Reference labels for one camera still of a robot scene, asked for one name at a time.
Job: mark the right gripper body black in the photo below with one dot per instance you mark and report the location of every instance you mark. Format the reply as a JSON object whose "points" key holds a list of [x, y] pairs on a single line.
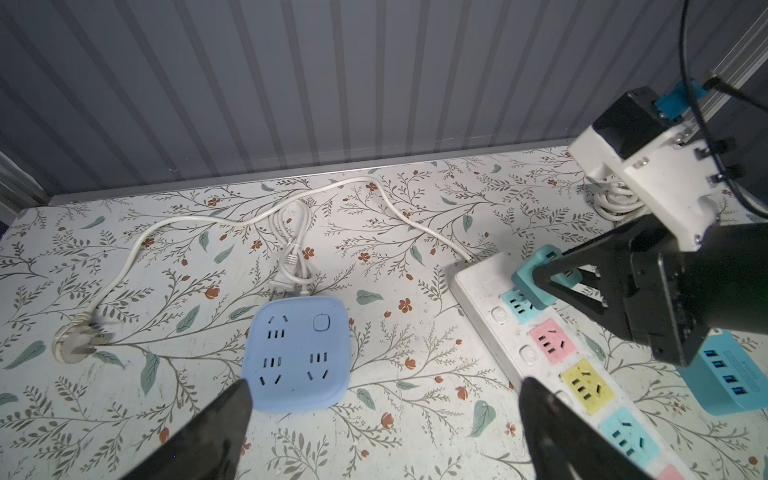
{"points": [[677, 298]]}

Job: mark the long white power strip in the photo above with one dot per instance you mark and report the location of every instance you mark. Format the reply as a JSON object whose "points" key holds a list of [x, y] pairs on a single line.
{"points": [[526, 342]]}

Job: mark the teal plug adapter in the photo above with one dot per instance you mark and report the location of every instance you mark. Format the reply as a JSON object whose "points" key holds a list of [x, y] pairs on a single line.
{"points": [[529, 282]]}

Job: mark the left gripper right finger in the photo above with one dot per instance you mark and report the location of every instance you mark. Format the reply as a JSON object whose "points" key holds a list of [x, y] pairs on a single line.
{"points": [[562, 445]]}

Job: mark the blue square power socket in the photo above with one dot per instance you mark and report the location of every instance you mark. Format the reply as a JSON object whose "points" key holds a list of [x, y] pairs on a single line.
{"points": [[298, 355]]}

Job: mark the teal power strip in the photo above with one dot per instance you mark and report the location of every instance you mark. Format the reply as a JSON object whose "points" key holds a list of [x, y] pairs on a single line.
{"points": [[724, 379]]}

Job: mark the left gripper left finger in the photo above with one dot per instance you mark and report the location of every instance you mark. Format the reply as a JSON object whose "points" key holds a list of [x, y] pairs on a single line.
{"points": [[209, 446]]}

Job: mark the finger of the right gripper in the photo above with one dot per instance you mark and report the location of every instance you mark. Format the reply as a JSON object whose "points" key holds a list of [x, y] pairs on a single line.
{"points": [[603, 263]]}

